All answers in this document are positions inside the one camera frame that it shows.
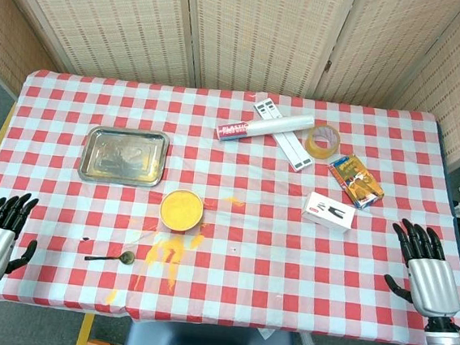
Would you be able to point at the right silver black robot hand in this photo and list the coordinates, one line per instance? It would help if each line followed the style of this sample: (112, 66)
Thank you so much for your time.
(433, 282)

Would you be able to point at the dark metal spoon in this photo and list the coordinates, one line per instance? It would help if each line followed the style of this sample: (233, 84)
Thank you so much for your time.
(127, 257)

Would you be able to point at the yellow powder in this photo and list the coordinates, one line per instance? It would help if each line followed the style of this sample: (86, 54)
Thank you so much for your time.
(171, 248)

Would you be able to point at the yellow bowl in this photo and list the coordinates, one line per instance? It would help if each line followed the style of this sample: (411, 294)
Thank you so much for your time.
(181, 210)

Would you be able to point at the white stapler box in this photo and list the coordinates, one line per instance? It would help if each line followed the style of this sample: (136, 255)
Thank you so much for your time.
(328, 212)

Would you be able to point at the colourful crayon box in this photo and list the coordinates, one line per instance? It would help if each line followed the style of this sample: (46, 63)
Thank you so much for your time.
(355, 180)

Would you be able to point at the rectangular steel tray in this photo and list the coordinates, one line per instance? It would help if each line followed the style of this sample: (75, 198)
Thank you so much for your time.
(121, 156)

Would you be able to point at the clear yellow tape roll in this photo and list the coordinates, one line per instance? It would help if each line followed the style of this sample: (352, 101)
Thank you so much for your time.
(321, 153)

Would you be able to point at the red white checkered tablecloth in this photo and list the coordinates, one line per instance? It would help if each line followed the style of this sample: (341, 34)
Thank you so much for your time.
(245, 272)

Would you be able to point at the plastic food wrap roll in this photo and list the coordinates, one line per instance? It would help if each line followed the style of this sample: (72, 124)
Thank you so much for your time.
(267, 126)

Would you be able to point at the woven folding screen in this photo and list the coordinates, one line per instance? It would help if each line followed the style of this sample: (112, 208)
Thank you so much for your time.
(106, 18)

